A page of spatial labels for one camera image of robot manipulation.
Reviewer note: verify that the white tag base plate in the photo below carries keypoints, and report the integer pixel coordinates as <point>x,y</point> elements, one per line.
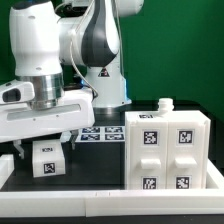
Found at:
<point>101,134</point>

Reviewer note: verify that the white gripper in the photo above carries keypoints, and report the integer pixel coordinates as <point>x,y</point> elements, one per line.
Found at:
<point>73,111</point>

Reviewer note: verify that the white cabinet body box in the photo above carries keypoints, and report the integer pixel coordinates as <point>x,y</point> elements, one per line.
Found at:
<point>166,111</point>

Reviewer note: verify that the white front fence rail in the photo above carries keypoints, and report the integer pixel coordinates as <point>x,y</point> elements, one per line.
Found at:
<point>110,203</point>

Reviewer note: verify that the white cabinet door panel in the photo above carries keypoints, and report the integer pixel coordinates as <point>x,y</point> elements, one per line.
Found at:
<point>146,151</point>

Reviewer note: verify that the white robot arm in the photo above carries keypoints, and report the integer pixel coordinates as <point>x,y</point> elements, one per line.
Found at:
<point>36,103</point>

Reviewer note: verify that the white cabinet top block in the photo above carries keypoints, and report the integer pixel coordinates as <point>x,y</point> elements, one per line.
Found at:
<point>47,158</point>

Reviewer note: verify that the white left fence piece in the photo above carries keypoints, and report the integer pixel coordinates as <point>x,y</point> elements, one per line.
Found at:
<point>6,168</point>

